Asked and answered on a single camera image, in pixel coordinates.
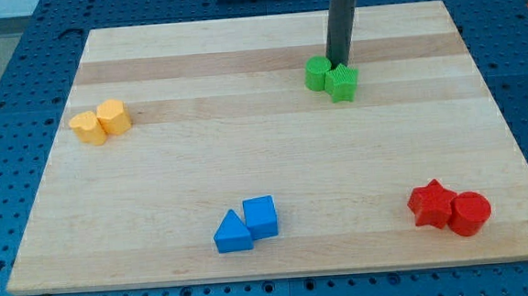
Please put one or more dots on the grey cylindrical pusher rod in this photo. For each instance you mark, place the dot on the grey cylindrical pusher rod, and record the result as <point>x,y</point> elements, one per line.
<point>339,31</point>

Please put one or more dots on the green cylinder block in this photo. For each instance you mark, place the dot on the green cylinder block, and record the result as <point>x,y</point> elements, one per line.
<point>314,72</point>

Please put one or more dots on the green star block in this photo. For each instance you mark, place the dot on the green star block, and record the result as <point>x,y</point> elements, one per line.
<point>341,83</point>

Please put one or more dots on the red star block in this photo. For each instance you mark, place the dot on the red star block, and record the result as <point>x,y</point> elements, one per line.
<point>431,204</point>

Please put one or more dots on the wooden board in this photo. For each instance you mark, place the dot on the wooden board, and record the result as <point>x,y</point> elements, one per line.
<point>220,114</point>

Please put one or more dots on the blue cube block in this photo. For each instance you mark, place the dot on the blue cube block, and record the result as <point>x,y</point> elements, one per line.
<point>261,217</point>

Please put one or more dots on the red cylinder block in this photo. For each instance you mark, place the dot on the red cylinder block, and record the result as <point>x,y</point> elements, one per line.
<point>470,211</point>

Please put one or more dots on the blue triangle block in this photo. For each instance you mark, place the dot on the blue triangle block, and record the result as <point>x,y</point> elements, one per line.
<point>232,234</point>

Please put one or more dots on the yellow hexagon block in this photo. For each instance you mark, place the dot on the yellow hexagon block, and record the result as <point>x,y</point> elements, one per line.
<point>114,117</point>

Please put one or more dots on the yellow heart block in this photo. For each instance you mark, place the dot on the yellow heart block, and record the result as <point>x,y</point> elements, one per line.
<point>87,128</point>

